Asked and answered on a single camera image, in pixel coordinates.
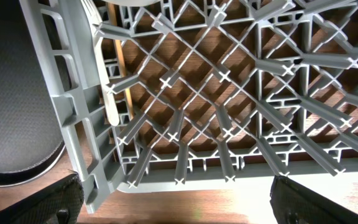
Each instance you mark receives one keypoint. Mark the wooden chopstick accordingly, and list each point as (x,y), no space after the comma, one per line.
(120,58)

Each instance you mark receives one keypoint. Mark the grey dishwasher rack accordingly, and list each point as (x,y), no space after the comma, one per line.
(224,92)

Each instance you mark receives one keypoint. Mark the round black serving tray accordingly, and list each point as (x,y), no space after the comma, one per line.
(30,139)

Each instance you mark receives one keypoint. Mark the white plastic fork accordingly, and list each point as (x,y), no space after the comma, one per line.
(94,20)

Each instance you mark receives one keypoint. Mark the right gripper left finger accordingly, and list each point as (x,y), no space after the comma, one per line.
(59,203)

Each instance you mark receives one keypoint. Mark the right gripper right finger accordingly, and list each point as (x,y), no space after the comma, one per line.
(292,202)

